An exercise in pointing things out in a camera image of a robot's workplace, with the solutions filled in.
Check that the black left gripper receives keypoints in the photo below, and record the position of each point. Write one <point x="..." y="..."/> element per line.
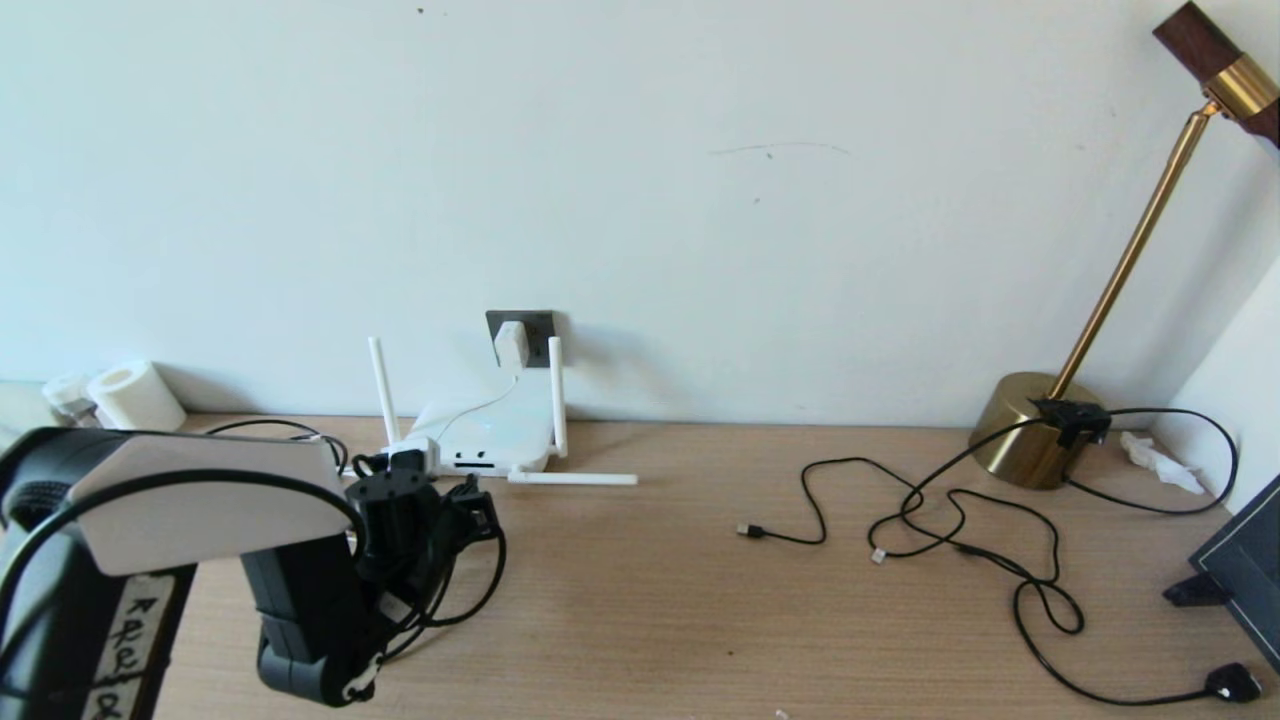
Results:
<point x="460" y="525"/>

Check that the white power adapter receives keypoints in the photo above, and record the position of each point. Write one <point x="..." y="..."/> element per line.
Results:
<point x="512" y="345"/>

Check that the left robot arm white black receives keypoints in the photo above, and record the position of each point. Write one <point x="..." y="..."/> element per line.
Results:
<point x="200" y="500"/>

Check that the white wifi router with antennas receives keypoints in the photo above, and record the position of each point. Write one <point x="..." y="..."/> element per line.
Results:
<point x="495" y="435"/>

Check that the black power plug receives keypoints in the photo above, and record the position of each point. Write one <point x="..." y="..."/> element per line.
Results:
<point x="1232" y="683"/>

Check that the white toilet paper roll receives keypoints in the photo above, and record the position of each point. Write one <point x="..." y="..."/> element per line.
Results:
<point x="135" y="400"/>

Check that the small clear plastic container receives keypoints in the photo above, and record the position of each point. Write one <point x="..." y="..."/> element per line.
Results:
<point x="68" y="398"/>

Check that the brass desk lamp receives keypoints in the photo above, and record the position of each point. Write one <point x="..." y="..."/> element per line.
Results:
<point x="1020" y="440"/>

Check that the crumpled white tissue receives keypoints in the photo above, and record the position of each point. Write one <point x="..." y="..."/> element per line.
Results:
<point x="1158" y="462"/>

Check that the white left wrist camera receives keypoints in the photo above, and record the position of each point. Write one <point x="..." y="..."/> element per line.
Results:
<point x="415" y="458"/>

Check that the grey wall power socket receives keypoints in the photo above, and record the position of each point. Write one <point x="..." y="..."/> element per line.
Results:
<point x="543" y="335"/>

